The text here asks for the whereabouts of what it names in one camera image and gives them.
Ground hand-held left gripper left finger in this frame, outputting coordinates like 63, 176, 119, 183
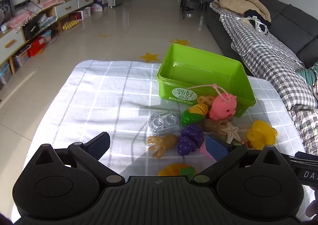
31, 133, 126, 187

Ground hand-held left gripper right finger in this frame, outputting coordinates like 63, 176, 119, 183
191, 135, 286, 187

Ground translucent brown toy hand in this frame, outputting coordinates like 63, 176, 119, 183
146, 134, 179, 159
202, 119, 231, 142

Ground green plastic bin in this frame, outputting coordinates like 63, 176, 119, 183
156, 44, 256, 118

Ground beige toy starfish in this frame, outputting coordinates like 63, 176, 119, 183
222, 122, 242, 144

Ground purple toy grapes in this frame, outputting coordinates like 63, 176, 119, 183
177, 124, 205, 156

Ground toy corn cob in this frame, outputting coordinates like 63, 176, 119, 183
181, 104, 209, 126

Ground yellow toy duck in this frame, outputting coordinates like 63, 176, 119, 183
246, 120, 278, 149

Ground tan toy pretzel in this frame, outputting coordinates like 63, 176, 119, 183
197, 96, 214, 106

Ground grey checked tablecloth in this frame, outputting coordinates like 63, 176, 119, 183
11, 60, 307, 223

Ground orange and green toy fruit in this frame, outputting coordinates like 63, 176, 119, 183
157, 163, 199, 177

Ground clear plastic lens case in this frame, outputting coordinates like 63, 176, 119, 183
148, 112, 180, 137

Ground teal patterned pillow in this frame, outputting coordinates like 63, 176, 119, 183
297, 62, 318, 91

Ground grey checked sofa cover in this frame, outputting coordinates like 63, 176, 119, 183
210, 0, 318, 156

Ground red storage box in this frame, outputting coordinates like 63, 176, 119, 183
27, 37, 46, 58

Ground clear storage box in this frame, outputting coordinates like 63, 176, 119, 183
12, 46, 31, 66

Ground row of yellow toys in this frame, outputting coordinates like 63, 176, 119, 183
62, 21, 80, 31

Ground pink and white box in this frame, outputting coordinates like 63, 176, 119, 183
68, 8, 91, 20

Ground black garment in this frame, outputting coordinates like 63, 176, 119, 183
243, 9, 271, 29

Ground white drawer cabinet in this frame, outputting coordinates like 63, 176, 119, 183
0, 0, 94, 74

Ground dark grey sofa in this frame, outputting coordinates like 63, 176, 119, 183
205, 0, 318, 156

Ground pink lace cloth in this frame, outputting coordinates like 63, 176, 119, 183
7, 0, 65, 32

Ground dark framed picture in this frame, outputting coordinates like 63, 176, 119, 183
0, 0, 15, 25

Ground pink toy pig with string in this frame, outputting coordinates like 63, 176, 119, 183
190, 83, 238, 121

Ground white fabric strap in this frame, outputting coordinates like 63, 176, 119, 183
237, 15, 270, 35

